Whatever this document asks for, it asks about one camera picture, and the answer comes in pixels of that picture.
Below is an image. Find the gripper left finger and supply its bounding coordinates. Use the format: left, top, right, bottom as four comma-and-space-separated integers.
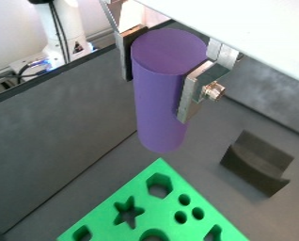
99, 0, 149, 81

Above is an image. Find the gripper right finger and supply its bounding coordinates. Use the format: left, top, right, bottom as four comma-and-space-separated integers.
178, 39, 239, 123

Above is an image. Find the purple cylinder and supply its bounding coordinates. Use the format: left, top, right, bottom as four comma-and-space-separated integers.
131, 28, 206, 153

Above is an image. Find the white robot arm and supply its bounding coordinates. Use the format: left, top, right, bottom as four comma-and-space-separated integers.
15, 0, 239, 122

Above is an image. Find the green foam shape board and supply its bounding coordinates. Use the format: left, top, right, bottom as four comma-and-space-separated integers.
56, 159, 249, 241

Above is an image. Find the black curved cradle holder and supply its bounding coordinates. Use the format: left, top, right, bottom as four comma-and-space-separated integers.
221, 130, 294, 197

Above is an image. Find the black cable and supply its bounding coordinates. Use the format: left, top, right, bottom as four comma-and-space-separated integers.
0, 0, 74, 86

